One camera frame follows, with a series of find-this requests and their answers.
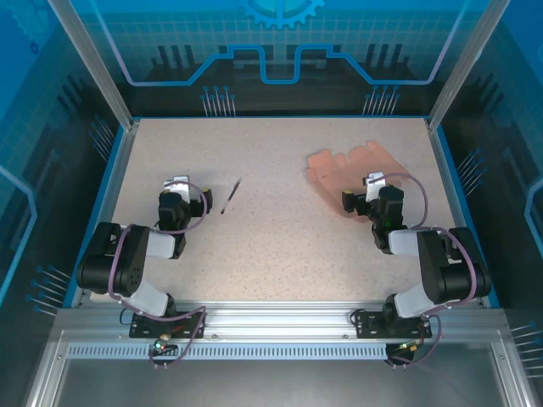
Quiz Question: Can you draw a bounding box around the orange cardboard paper box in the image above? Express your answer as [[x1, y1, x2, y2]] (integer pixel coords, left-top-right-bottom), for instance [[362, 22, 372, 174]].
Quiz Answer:
[[305, 140, 411, 221]]

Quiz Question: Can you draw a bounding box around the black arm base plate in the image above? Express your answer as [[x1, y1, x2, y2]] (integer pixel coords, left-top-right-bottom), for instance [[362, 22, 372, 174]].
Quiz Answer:
[[350, 310, 434, 339], [129, 311, 207, 340]]

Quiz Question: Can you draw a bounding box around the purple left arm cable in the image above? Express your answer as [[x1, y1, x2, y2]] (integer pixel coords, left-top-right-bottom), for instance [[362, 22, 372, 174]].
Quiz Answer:
[[108, 181, 210, 371]]

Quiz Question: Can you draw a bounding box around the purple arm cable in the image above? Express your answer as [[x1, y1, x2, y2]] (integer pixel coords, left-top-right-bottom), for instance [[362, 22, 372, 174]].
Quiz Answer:
[[108, 181, 210, 371], [371, 172, 479, 370]]

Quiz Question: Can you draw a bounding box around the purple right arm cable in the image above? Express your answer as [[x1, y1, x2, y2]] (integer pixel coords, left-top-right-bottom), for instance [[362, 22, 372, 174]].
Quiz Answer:
[[371, 172, 479, 370]]

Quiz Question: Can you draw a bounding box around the aluminium cross rail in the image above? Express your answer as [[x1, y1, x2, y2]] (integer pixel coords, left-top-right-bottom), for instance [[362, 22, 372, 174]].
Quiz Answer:
[[54, 299, 508, 340]]

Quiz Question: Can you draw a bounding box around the aluminium frame post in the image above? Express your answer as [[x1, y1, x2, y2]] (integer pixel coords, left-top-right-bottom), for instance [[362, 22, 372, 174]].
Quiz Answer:
[[46, 0, 141, 132], [426, 0, 512, 132]]

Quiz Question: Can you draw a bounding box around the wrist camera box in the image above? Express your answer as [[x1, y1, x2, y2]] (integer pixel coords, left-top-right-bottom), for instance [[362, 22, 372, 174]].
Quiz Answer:
[[163, 175, 193, 204], [363, 171, 388, 204]]

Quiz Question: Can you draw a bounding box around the slotted grey cable duct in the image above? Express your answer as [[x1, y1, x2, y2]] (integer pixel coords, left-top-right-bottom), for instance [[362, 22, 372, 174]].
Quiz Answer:
[[65, 343, 389, 361]]

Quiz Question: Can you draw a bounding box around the black pen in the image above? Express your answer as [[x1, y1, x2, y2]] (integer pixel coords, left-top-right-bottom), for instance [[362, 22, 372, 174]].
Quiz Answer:
[[220, 176, 243, 215]]

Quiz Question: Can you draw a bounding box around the aluminium side rail blue edge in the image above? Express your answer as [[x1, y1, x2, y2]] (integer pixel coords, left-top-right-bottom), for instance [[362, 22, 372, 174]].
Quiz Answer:
[[426, 120, 502, 309], [63, 120, 141, 309]]

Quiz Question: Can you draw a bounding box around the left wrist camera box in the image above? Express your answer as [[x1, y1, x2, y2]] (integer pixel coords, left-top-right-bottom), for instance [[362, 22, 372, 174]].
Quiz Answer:
[[163, 175, 193, 204]]

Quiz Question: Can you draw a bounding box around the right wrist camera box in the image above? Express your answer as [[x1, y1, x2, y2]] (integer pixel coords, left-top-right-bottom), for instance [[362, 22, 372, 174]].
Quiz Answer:
[[363, 171, 388, 204]]

